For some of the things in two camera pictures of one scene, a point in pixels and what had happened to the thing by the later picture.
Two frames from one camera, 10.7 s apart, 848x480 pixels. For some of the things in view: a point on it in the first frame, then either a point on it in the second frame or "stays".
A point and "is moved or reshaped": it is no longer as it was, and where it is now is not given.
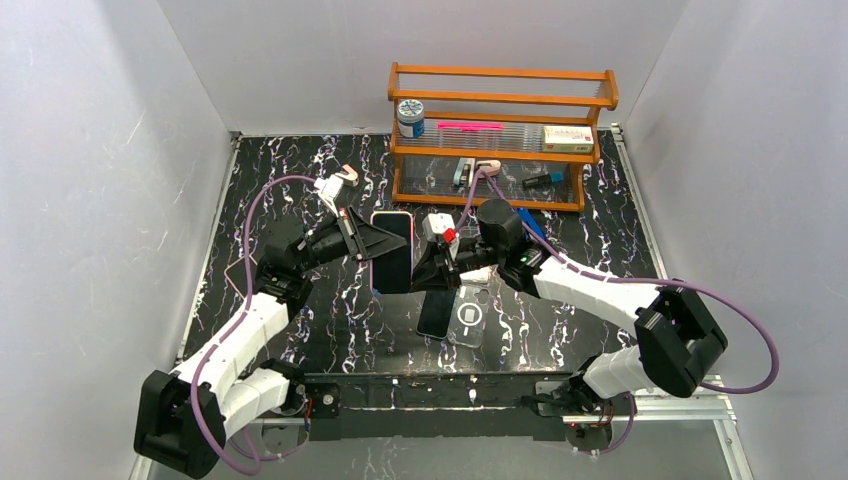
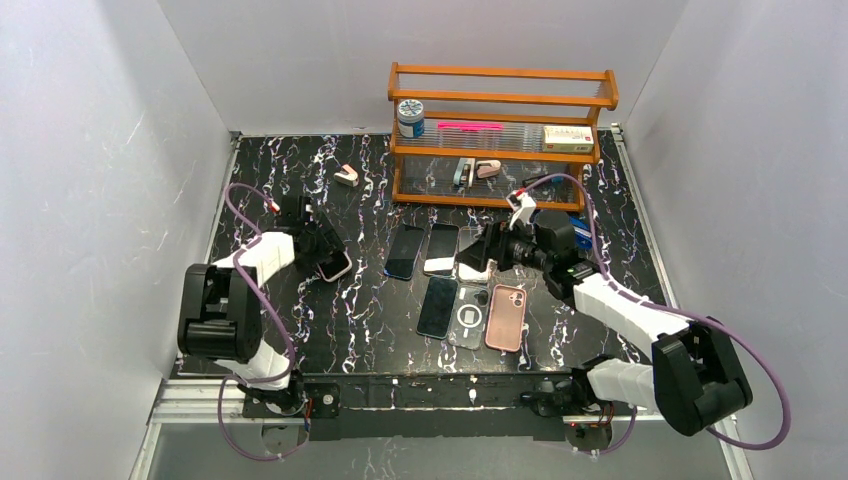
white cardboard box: x=568 y=139 stays
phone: x=435 y=313 stays
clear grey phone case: x=469 y=315 stays
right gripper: x=448 y=261 to x=494 y=244
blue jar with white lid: x=411 y=118 stays
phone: x=393 y=272 is moved or reshaped
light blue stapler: x=464 y=173 stays
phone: x=236 y=275 is moved or reshaped
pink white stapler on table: x=349 y=175 stays
